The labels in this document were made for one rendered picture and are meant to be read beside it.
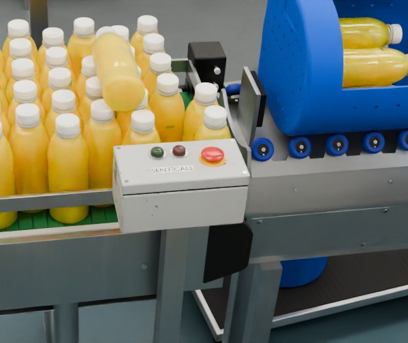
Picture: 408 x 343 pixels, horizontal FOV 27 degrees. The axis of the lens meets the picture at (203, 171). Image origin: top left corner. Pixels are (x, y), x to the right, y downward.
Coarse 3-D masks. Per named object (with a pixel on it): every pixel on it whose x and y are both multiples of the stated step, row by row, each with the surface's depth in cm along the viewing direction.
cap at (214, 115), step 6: (210, 108) 145; (216, 108) 146; (222, 108) 146; (204, 114) 144; (210, 114) 144; (216, 114) 144; (222, 114) 144; (204, 120) 145; (210, 120) 144; (216, 120) 144; (222, 120) 144
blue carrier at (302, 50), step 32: (288, 0) 156; (320, 0) 152; (352, 0) 171; (384, 0) 173; (288, 32) 157; (320, 32) 148; (288, 64) 158; (320, 64) 148; (288, 96) 159; (320, 96) 150; (352, 96) 152; (384, 96) 154; (288, 128) 161; (320, 128) 158; (352, 128) 160; (384, 128) 163
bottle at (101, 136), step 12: (96, 120) 143; (108, 120) 144; (84, 132) 145; (96, 132) 144; (108, 132) 144; (120, 132) 146; (96, 144) 144; (108, 144) 145; (120, 144) 147; (96, 156) 146; (108, 156) 146; (96, 168) 147; (108, 168) 148; (96, 180) 149; (108, 180) 149; (108, 204) 153
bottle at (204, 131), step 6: (198, 126) 148; (204, 126) 146; (210, 126) 145; (216, 126) 145; (222, 126) 145; (198, 132) 146; (204, 132) 145; (210, 132) 145; (216, 132) 145; (222, 132) 145; (228, 132) 147; (198, 138) 146; (204, 138) 145; (210, 138) 145; (216, 138) 145; (222, 138) 145; (228, 138) 147
